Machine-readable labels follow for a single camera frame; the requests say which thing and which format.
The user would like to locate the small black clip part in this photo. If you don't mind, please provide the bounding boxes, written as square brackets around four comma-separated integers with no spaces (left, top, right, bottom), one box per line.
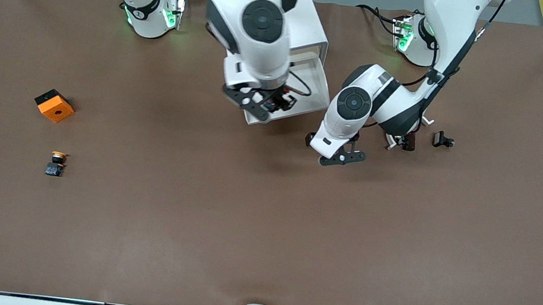
[432,130,457,150]

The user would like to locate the orange black button box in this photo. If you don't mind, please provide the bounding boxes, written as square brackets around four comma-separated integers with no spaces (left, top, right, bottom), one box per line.
[32,87,77,126]

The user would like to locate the black arm base cable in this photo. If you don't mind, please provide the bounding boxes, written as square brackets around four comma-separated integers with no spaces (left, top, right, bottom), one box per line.
[353,3,404,38]

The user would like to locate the large table cover sheet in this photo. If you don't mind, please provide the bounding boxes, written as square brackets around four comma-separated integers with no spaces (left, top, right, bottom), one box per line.
[0,0,543,305]

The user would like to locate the dark brown clip part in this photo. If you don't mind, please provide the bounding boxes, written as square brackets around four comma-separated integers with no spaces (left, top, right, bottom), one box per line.
[399,132,418,153]

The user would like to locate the white curved plastic part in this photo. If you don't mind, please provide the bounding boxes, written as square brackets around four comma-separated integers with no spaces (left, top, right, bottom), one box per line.
[386,112,434,155]

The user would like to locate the yellow push button switch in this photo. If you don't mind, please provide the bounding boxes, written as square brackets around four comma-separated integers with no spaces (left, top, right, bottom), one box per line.
[44,149,71,179]

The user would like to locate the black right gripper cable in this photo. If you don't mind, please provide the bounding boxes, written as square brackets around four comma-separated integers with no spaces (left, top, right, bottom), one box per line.
[286,70,315,97]

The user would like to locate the white drawer cabinet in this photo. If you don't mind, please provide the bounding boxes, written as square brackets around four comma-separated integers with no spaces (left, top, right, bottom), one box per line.
[202,0,334,77]

